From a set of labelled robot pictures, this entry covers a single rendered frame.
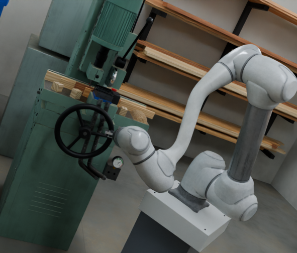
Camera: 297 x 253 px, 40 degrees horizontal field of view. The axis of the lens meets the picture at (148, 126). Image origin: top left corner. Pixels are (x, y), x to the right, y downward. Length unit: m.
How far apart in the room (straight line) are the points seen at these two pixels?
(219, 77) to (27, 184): 1.23
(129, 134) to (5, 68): 3.30
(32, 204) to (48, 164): 0.26
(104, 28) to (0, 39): 2.53
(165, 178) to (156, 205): 0.42
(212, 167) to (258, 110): 0.44
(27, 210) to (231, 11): 3.40
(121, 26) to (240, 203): 1.06
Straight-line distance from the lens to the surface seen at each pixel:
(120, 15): 2.16
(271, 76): 1.59
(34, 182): 2.33
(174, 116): 4.48
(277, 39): 5.27
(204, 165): 1.98
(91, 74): 2.23
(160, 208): 1.94
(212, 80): 1.64
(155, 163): 1.52
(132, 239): 2.14
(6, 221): 2.46
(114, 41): 2.18
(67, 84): 2.28
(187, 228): 1.91
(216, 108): 5.16
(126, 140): 1.47
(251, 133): 1.72
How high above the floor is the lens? 1.46
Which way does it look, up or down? 15 degrees down
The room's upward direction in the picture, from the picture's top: 25 degrees clockwise
